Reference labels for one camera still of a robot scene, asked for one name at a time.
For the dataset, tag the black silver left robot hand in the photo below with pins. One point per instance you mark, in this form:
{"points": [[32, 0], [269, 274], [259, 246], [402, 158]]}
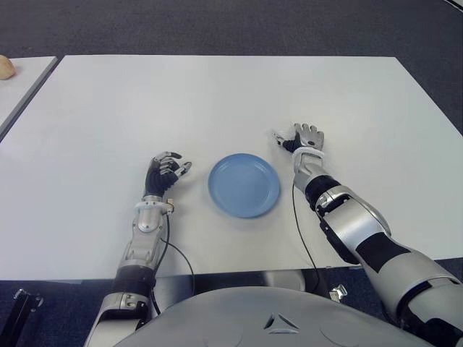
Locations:
{"points": [[159, 180]]}

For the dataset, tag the grey robot torso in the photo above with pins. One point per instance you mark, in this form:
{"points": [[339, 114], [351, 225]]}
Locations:
{"points": [[253, 318]]}

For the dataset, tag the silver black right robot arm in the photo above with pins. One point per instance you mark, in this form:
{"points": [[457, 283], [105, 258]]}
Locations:
{"points": [[361, 227]]}

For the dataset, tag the blue round plate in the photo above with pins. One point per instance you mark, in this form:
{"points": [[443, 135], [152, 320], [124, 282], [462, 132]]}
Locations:
{"points": [[244, 186]]}

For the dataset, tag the black metal stand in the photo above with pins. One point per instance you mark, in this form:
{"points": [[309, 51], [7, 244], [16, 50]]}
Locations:
{"points": [[20, 314]]}

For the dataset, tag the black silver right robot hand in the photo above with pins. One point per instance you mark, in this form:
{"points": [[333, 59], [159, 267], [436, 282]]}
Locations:
{"points": [[307, 139]]}

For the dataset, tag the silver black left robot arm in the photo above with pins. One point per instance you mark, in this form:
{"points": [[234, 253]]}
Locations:
{"points": [[137, 238]]}

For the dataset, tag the beige round bread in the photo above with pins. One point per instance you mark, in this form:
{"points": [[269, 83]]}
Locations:
{"points": [[6, 67]]}

